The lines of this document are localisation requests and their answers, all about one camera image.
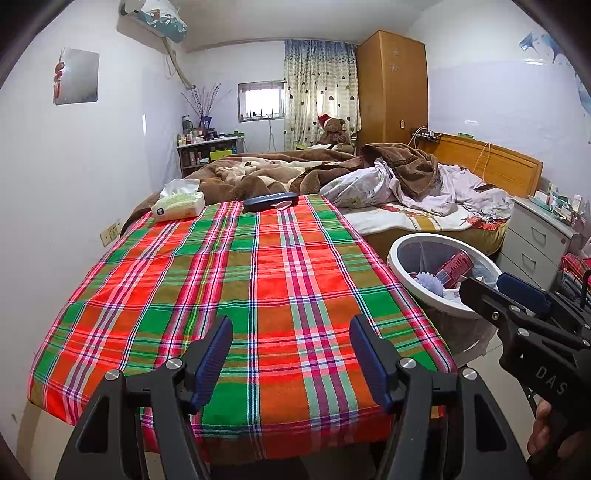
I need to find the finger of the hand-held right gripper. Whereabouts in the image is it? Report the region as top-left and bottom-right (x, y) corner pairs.
(498, 272), (591, 344)
(459, 276), (546, 332)

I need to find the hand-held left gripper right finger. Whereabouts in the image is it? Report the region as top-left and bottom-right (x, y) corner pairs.
(349, 315), (532, 480)

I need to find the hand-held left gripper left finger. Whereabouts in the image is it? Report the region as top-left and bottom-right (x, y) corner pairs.
(55, 315), (234, 480)

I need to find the dark red drink can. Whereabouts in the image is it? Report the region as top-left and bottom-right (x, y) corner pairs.
(436, 250), (475, 287)

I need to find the white foam net sleeve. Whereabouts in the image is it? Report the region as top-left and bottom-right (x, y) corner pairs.
(413, 272), (446, 296)

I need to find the white round trash bin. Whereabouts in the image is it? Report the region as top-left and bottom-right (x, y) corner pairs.
(387, 233), (504, 356)

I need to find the person's right hand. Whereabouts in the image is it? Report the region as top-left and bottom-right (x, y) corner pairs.
(526, 399), (591, 467)

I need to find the grey drawer cabinet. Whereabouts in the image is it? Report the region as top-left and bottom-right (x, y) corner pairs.
(496, 198), (580, 291)

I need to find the red checked cloth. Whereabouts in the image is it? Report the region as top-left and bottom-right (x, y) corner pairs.
(561, 253), (591, 282)

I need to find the red green plaid tablecloth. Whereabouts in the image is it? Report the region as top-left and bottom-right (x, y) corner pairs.
(28, 194), (458, 462)

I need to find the translucent bin liner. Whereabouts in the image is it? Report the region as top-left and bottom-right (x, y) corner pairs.
(392, 237), (502, 315)

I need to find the pile of small boxes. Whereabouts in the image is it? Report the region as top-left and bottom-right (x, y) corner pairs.
(529, 182), (585, 217)

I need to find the rose print bed sheet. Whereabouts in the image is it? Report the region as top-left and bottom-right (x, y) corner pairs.
(344, 203), (509, 257)

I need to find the wooden headboard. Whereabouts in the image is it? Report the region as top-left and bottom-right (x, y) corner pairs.
(431, 134), (544, 199)

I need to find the green white tissue box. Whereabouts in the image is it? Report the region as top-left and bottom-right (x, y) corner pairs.
(151, 178), (206, 223)

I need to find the brown fleece blanket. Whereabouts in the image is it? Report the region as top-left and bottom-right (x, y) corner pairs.
(360, 142), (439, 199)

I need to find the dark blue glasses case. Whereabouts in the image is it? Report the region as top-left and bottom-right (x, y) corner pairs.
(243, 193), (299, 214)

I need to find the pale floral duvet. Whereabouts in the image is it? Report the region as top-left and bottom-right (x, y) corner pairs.
(321, 159), (514, 217)

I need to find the brown patterned blanket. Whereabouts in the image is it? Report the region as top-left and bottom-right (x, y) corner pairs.
(124, 150), (365, 222)

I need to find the shelf with bottles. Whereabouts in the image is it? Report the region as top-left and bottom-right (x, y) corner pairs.
(176, 134), (245, 178)

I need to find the brown teddy bear red hat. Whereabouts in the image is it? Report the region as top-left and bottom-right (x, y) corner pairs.
(318, 113), (352, 147)

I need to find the wooden wardrobe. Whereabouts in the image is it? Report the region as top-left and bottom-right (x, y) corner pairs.
(355, 30), (429, 148)

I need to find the vase of bare branches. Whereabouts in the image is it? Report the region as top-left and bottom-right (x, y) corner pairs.
(181, 83), (232, 130)

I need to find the small window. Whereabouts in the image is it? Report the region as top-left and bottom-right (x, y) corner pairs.
(238, 80), (284, 123)

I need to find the heart print curtain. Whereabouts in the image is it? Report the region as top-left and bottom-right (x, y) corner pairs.
(283, 39), (360, 151)

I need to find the air conditioner pipe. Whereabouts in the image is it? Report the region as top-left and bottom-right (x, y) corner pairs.
(161, 37), (197, 90)

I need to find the wall socket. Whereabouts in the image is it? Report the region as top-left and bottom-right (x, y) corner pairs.
(100, 219), (123, 247)

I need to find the blue wall decal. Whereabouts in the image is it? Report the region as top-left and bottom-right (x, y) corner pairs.
(518, 31), (591, 104)

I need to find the grey wall panel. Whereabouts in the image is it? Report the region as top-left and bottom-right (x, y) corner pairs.
(54, 47), (100, 106)

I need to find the wall air conditioner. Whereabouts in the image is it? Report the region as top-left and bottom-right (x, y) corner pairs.
(119, 0), (189, 44)

